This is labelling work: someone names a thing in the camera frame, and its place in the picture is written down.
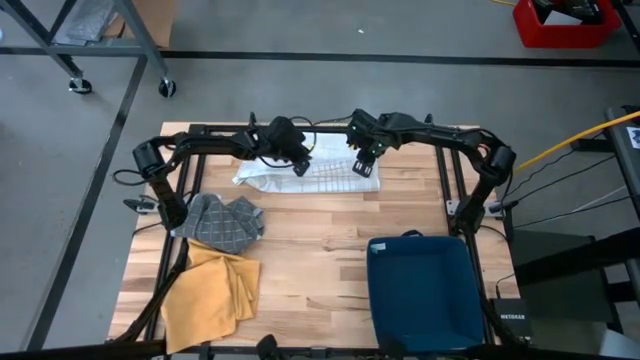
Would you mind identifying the red plastic crate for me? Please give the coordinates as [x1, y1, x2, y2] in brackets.
[512, 0, 623, 50]

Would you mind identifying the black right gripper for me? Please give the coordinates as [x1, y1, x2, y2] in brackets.
[346, 108, 396, 179]

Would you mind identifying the thick yellow cable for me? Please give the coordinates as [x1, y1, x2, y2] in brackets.
[513, 110, 640, 175]

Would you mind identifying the thin black cable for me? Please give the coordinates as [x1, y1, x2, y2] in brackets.
[513, 194, 632, 229]
[502, 153, 617, 209]

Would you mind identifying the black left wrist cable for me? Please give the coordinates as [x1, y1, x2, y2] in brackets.
[254, 115, 317, 170]

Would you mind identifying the black electronic device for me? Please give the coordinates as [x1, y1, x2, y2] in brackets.
[531, 0, 604, 25]

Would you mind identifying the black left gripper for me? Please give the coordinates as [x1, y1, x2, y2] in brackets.
[257, 115, 311, 177]

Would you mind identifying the mustard yellow towel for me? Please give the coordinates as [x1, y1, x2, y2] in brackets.
[160, 238, 262, 355]

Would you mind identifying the blue fabric bin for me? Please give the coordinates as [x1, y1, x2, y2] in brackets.
[366, 230, 486, 355]

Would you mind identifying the grey checked towel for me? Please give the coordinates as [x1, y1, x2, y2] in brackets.
[171, 193, 266, 255]

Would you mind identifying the cardboard box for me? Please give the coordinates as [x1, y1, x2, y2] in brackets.
[103, 0, 180, 49]

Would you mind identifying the black Netgear switch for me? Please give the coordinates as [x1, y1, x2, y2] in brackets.
[489, 298, 534, 339]

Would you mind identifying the black equipment stand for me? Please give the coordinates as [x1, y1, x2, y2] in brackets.
[509, 227, 640, 334]

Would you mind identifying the thin white cable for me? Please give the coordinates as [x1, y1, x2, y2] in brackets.
[569, 185, 629, 214]

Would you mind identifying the black table frame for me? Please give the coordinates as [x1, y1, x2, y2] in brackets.
[104, 112, 506, 360]

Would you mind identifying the white checked towel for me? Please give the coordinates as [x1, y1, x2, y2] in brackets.
[232, 130, 381, 195]

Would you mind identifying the metal cart with castors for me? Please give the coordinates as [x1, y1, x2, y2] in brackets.
[0, 0, 177, 99]

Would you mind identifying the silver padded sheet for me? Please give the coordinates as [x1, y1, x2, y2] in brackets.
[52, 0, 120, 46]

